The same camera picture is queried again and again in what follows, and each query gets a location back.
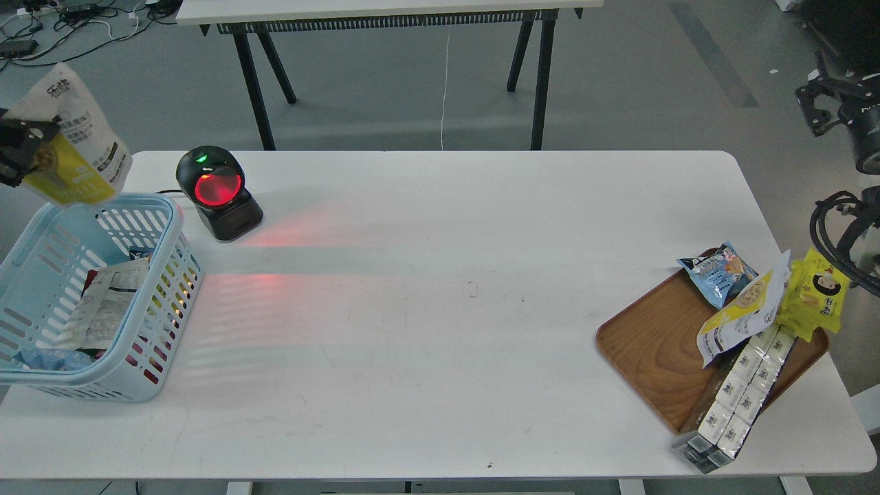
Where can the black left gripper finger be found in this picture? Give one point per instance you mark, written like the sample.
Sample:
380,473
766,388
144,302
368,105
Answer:
20,141

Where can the yellow white snack pouch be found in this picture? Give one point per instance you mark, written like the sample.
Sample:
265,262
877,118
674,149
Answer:
85,162

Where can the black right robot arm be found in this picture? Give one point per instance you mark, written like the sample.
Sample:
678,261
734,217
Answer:
826,102

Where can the light blue plastic basket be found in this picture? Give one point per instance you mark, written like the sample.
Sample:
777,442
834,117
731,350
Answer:
54,261

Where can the white snack bag in basket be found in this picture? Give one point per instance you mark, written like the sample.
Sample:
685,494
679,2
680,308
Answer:
99,314

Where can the blue bag in basket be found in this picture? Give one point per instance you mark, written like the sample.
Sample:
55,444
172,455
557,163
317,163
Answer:
58,360

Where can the blue snack bag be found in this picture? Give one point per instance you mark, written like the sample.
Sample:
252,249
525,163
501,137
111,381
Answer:
720,275

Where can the white boxed snack multipack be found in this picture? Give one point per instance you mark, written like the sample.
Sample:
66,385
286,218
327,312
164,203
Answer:
716,429

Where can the yellow cartoon snack pack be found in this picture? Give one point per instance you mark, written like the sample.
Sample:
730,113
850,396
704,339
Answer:
815,297

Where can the black barcode scanner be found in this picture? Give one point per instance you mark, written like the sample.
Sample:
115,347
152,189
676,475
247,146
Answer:
212,178

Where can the brown wooden tray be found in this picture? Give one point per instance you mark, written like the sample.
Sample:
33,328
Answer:
652,345

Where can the yellow white nut pouch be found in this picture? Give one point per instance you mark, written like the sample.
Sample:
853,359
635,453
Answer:
751,312

